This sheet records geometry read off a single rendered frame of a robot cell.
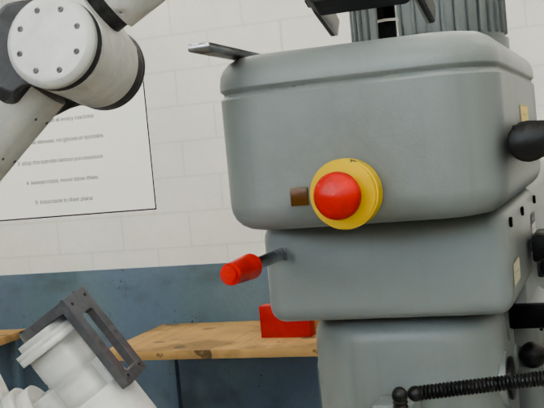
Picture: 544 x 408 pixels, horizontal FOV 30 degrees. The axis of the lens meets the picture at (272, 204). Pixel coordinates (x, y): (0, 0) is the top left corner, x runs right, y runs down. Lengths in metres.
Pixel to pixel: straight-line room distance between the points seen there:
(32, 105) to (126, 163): 5.01
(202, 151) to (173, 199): 0.33
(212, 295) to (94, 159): 1.06
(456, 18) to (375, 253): 0.38
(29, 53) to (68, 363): 0.26
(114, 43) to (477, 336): 0.45
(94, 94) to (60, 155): 5.22
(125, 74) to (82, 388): 0.28
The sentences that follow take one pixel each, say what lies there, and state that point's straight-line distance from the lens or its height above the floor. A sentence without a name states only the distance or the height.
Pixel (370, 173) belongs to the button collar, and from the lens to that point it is 0.85.
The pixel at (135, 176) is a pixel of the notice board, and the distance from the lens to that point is 5.89.
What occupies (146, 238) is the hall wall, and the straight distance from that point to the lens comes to 5.89.
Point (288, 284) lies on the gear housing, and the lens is 1.00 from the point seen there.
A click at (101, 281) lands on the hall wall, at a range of 6.05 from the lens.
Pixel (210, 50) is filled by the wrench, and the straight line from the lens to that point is 0.86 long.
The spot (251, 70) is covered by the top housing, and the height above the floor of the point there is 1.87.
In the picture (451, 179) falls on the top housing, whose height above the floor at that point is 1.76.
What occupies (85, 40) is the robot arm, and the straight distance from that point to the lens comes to 0.85.
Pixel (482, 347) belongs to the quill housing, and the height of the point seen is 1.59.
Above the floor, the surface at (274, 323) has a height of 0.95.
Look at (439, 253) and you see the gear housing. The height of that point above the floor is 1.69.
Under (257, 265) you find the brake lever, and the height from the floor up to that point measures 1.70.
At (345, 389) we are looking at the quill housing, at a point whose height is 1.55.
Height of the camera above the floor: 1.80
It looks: 3 degrees down
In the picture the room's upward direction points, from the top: 5 degrees counter-clockwise
